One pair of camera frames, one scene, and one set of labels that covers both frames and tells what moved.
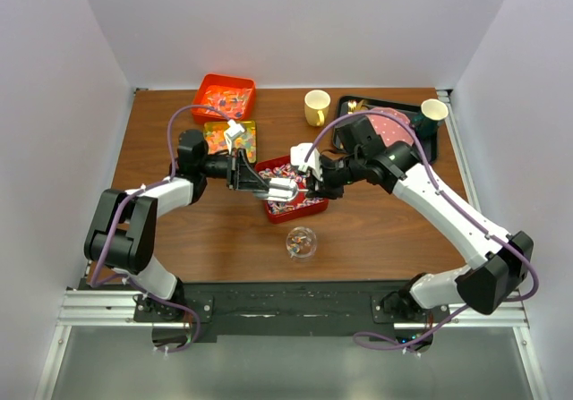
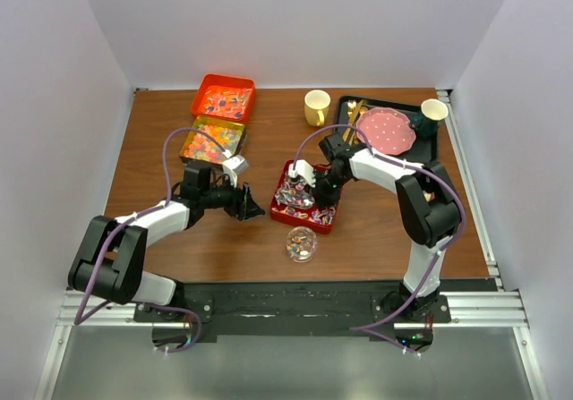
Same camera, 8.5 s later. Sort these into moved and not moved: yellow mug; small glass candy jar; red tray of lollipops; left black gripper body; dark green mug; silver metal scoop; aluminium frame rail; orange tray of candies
Moved: silver metal scoop; left black gripper body; red tray of lollipops
Not moved: aluminium frame rail; orange tray of candies; dark green mug; yellow mug; small glass candy jar
